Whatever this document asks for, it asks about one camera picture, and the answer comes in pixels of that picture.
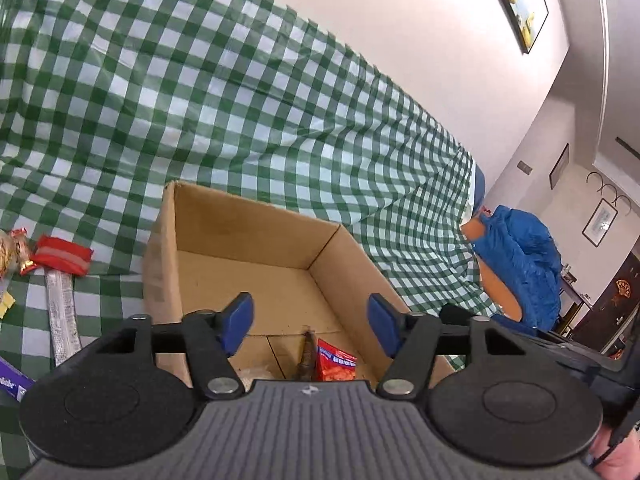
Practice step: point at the green white checked cloth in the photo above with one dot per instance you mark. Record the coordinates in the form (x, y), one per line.
(175, 85)

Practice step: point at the brown cardboard box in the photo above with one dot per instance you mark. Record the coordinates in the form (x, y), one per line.
(225, 270)

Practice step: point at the dark wooden door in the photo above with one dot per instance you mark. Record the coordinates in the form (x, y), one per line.
(610, 310)

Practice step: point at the light framed wall picture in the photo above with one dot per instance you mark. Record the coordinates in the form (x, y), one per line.
(600, 222)

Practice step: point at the clear bag of crackers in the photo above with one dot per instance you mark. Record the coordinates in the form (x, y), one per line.
(6, 255)

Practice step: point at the red gold candy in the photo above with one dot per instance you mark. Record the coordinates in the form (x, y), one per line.
(22, 252)

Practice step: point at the brown snack stick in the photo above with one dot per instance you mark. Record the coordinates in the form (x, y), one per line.
(306, 360)

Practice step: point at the small dark wall frame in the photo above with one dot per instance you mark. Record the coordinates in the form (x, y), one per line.
(559, 166)

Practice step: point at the small side table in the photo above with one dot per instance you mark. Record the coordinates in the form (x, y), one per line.
(570, 295)

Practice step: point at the orange cushion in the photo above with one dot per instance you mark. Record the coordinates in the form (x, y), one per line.
(497, 290)

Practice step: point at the purple snack packet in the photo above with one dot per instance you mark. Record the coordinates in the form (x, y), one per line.
(12, 380)

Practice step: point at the red packet with blue label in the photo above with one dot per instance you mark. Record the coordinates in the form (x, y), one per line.
(336, 362)

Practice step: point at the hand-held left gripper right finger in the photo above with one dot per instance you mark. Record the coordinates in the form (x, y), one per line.
(382, 320)

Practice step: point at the ceiling air vent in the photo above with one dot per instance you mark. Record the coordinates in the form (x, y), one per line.
(629, 146)

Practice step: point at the large framed wall painting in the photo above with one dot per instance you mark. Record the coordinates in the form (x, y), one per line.
(520, 0)

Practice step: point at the silver stick packet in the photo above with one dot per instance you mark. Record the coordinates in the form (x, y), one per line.
(62, 315)

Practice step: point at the wall light switch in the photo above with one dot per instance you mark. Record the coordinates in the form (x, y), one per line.
(524, 167)

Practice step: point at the person's right hand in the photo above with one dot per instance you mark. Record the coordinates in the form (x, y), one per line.
(620, 452)

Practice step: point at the blue puffer jacket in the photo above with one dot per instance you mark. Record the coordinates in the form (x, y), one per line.
(520, 260)

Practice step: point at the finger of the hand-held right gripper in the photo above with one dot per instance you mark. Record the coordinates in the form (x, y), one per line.
(457, 314)

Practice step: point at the yellow white wrapped candy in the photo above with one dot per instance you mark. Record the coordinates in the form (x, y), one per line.
(5, 304)

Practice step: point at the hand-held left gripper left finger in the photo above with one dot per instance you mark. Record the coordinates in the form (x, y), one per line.
(239, 320)

